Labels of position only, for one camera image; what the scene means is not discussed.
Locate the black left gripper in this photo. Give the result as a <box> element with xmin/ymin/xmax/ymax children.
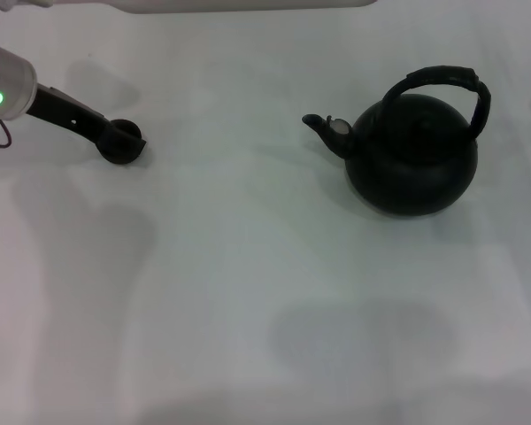
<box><xmin>25</xmin><ymin>85</ymin><xmax>148</xmax><ymax>154</ymax></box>

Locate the small dark teacup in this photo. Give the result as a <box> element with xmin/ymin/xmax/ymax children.
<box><xmin>96</xmin><ymin>118</ymin><xmax>144</xmax><ymax>166</ymax></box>

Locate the black round teapot with handle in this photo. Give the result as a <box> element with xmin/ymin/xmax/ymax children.
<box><xmin>301</xmin><ymin>65</ymin><xmax>492</xmax><ymax>218</ymax></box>

